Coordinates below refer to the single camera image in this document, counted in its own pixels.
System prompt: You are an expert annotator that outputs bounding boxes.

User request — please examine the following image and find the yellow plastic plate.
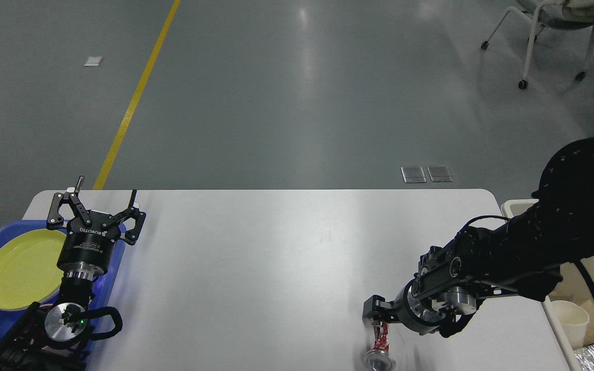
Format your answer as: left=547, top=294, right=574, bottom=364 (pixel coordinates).
left=0, top=229, right=65, bottom=311

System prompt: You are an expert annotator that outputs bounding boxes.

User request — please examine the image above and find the crushed red can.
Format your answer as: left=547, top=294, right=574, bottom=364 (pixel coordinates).
left=363, top=321, right=396, bottom=370

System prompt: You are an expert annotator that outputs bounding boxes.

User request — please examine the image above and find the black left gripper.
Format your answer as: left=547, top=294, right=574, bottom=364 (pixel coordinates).
left=46, top=176, right=147, bottom=281

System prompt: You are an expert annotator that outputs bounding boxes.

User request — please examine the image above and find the right floor socket plate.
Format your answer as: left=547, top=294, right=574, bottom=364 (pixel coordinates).
left=427, top=166, right=454, bottom=182

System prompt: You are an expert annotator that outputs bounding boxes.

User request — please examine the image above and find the floor socket plate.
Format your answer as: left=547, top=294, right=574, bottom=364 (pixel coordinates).
left=427, top=166, right=454, bottom=182
left=401, top=166, right=427, bottom=184

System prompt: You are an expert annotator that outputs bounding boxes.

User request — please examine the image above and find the left floor socket plate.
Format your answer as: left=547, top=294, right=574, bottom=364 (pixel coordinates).
left=401, top=166, right=427, bottom=184

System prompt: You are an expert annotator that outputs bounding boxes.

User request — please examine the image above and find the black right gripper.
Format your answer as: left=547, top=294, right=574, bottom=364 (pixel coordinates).
left=362, top=280, right=446, bottom=335

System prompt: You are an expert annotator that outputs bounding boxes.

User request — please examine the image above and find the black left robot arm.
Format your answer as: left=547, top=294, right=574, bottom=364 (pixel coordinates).
left=0, top=176, right=146, bottom=370

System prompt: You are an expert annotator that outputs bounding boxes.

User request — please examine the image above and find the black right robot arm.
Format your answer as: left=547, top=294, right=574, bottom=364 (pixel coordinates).
left=361, top=137, right=594, bottom=338

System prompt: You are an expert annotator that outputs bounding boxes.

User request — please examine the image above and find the beige plastic bin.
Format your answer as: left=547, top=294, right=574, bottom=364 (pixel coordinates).
left=543, top=256, right=594, bottom=370

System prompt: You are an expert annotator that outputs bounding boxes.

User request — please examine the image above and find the crushed white paper cup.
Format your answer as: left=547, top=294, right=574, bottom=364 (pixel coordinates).
left=551, top=300, right=590, bottom=350

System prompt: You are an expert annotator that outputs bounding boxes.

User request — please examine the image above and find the white office chair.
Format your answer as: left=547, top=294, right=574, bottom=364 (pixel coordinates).
left=480, top=1, right=594, bottom=90

